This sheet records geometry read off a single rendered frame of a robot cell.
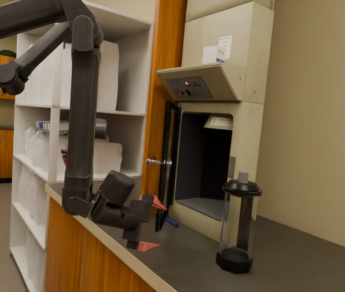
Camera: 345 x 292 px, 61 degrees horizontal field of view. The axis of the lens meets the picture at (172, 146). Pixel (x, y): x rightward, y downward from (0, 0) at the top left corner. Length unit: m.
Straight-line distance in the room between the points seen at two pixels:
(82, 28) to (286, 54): 0.96
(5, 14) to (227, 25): 0.65
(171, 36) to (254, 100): 0.45
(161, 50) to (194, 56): 0.14
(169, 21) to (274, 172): 0.78
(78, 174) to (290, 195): 0.93
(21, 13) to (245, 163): 0.73
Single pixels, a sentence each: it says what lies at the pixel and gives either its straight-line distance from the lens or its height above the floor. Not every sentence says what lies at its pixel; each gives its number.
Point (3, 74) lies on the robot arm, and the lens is 1.24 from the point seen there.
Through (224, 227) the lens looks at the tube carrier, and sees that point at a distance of 0.85.
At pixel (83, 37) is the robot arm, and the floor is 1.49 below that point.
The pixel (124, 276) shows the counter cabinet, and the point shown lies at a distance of 1.03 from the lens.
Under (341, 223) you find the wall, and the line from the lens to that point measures 1.29.
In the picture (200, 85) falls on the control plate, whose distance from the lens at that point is 0.99.
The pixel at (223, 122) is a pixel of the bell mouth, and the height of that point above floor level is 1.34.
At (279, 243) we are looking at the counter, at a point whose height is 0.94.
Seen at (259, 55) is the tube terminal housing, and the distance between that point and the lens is 1.01.
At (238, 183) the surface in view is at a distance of 0.81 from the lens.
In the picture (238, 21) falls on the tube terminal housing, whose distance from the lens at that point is 1.03.
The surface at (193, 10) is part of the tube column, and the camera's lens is 1.21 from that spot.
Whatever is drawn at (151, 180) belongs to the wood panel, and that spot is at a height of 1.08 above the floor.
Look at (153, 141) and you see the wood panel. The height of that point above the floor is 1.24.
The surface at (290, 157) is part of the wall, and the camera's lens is 1.35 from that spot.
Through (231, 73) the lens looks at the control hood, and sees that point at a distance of 0.91.
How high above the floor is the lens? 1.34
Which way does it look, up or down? 5 degrees down
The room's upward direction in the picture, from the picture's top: 5 degrees clockwise
